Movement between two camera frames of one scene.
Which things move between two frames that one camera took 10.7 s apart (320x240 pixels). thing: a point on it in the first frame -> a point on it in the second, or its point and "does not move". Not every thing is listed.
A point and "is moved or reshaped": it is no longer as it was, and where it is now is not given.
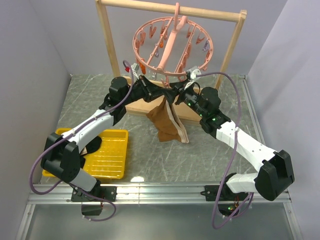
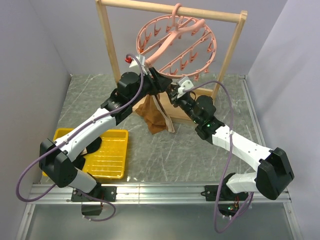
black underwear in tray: x=93 y=145 does not move
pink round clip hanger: x=171 y=46 does not move
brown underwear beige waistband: x=164 y=117 is moved or reshaped
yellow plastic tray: x=110 y=160 does not move
